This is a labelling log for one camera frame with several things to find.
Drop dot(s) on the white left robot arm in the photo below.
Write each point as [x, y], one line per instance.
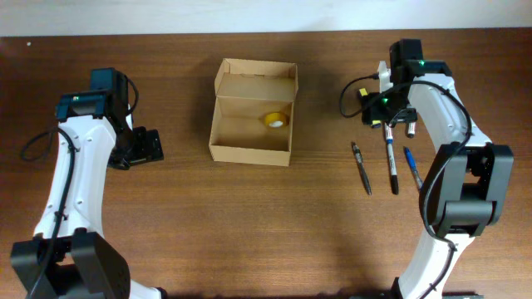
[68, 256]

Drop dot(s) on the blue pen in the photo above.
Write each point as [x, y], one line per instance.
[412, 165]

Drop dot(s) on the cardboard box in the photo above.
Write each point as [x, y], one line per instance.
[245, 92]

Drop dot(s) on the white whiteboard marker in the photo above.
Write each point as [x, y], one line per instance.
[411, 130]

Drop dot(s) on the yellow tape roll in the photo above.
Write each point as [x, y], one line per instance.
[275, 120]

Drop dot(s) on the black clear pen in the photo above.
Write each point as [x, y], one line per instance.
[359, 159]

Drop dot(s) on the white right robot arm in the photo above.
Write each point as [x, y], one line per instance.
[465, 188]

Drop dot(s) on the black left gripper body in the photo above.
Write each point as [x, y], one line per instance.
[135, 145]

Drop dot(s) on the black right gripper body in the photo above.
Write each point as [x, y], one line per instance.
[390, 107]

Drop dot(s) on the black white sharpie marker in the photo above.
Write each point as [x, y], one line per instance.
[391, 159]

